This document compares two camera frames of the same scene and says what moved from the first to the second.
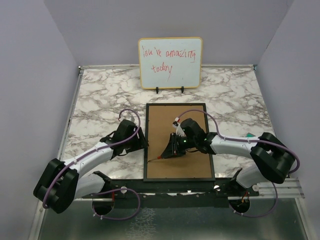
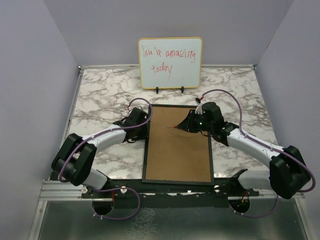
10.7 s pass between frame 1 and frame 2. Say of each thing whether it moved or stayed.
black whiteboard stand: stayed
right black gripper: moved
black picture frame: stayed
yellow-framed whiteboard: stayed
